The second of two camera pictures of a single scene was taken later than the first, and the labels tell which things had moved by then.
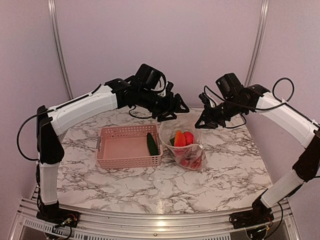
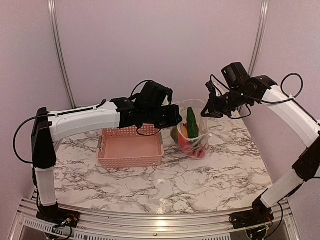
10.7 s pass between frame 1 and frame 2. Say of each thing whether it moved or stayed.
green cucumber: moved
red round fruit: moved
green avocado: moved
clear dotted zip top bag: moved
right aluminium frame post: stayed
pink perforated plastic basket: stayed
